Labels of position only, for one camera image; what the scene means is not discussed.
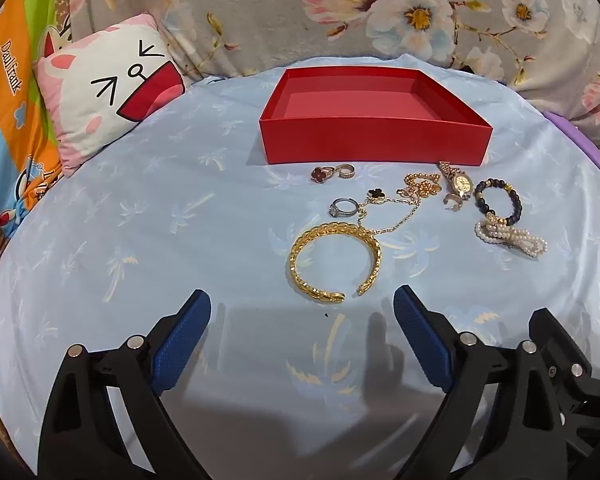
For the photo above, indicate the gold bangle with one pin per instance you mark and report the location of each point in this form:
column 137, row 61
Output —
column 305, row 245

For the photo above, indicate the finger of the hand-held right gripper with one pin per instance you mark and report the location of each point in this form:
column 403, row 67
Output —
column 555, row 340

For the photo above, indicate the grey floral blanket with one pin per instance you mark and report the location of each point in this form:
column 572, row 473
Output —
column 290, row 15

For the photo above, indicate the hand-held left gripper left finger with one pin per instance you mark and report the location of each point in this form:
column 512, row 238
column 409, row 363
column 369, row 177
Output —
column 180, row 345

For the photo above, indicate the cat face pillow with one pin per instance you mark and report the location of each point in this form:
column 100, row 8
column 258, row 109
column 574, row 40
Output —
column 90, row 95

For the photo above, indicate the light blue palm-print sheet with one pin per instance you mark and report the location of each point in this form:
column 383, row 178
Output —
column 155, row 220

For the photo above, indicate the gold wristwatch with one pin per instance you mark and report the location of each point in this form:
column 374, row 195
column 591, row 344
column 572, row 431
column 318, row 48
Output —
column 459, row 181

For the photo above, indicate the colourful cartoon sheet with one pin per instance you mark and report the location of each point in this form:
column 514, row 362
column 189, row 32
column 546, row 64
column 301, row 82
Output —
column 10, row 125

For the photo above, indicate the red cardboard box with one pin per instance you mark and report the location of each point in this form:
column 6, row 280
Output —
column 375, row 145

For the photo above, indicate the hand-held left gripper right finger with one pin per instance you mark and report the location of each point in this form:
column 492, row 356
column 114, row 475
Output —
column 422, row 340

